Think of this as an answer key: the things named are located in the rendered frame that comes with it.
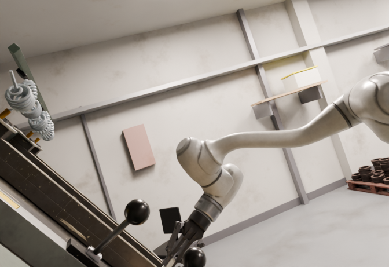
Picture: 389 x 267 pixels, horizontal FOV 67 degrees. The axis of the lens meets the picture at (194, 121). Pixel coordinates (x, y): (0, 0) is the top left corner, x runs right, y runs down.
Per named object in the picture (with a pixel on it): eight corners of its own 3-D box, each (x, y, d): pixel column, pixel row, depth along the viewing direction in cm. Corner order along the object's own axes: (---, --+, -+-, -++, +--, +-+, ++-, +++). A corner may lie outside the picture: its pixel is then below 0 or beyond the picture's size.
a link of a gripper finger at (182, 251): (191, 229, 102) (194, 231, 102) (172, 258, 98) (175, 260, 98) (195, 231, 99) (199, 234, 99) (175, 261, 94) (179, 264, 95)
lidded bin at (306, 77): (308, 86, 493) (303, 72, 494) (323, 80, 456) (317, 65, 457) (285, 94, 481) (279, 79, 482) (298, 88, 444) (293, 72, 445)
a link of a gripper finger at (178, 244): (194, 230, 98) (191, 227, 98) (172, 259, 94) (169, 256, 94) (190, 227, 102) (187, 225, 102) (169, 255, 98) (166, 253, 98)
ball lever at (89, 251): (92, 277, 44) (153, 218, 42) (72, 261, 43) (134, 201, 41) (99, 260, 47) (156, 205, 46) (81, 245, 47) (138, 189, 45)
